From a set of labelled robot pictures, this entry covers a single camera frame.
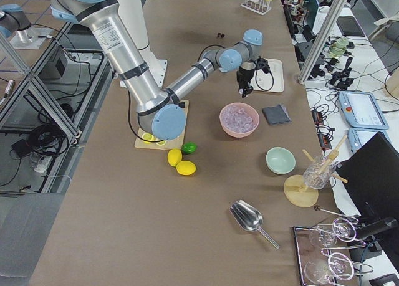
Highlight metal wine glass rack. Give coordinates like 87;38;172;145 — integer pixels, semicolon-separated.
292;217;373;285

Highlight wooden cutting board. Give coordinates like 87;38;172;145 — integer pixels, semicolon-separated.
134;100;189;150

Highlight lemon half slice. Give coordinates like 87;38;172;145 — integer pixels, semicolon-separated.
141;133;156;143

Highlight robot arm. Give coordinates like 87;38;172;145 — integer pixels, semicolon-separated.
1;4;44;50
51;0;263;140

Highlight clear glass on stand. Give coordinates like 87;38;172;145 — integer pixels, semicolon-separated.
303;156;337;189

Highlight black monitor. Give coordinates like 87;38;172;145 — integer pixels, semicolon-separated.
337;132;398;219

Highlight pile of clear ice cubes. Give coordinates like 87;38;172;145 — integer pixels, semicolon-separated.
221;104;255;133

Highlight mint green bowl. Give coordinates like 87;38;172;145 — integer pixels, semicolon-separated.
266;147;296;174

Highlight yellow lemon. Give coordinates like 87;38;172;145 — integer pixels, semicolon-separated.
176;160;196;176
167;148;183;167

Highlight cream rabbit tray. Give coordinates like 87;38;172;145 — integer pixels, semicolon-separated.
251;59;284;93

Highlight white wire cup rack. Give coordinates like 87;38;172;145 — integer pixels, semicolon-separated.
241;0;272;16

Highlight green lime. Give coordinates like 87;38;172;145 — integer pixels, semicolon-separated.
181;142;197;155

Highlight grey folded cloth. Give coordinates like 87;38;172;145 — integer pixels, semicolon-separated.
262;104;291;125

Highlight metal ice scoop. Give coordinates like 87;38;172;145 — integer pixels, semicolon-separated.
229;199;280;249

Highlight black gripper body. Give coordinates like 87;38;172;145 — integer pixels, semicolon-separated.
236;57;269;92

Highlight pink bowl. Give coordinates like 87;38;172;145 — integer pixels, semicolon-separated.
219;102;260;138

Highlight blue teach pendant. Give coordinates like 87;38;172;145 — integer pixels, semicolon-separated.
339;91;389;130
347;127;390;153

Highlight wooden cup stand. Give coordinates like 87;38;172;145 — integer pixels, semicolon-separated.
284;135;348;207

